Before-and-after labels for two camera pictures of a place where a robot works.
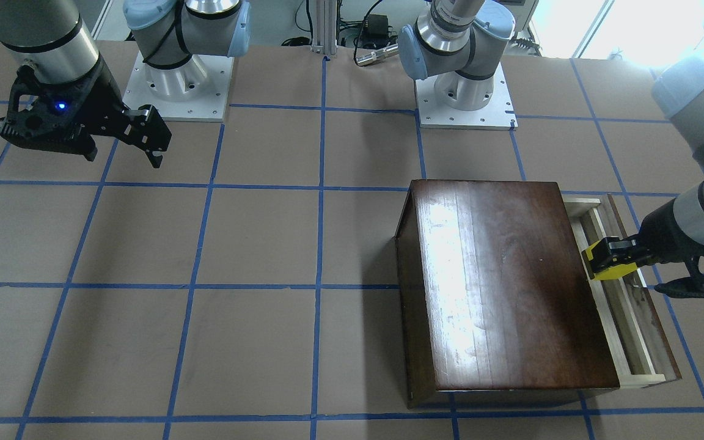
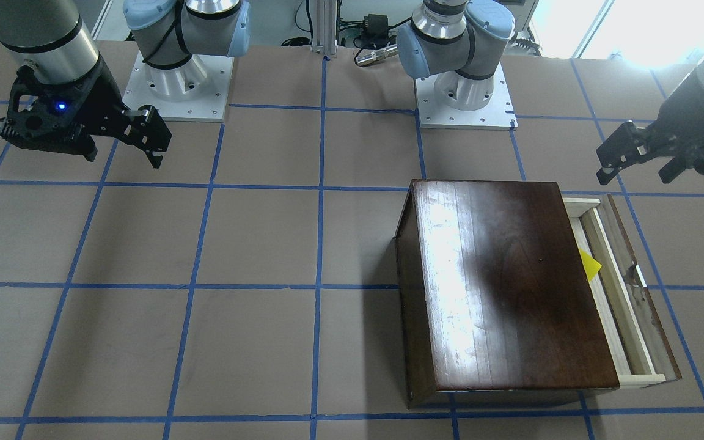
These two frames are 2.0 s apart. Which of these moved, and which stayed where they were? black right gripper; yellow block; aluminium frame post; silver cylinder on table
Moved: yellow block
Stayed: silver cylinder on table; black right gripper; aluminium frame post
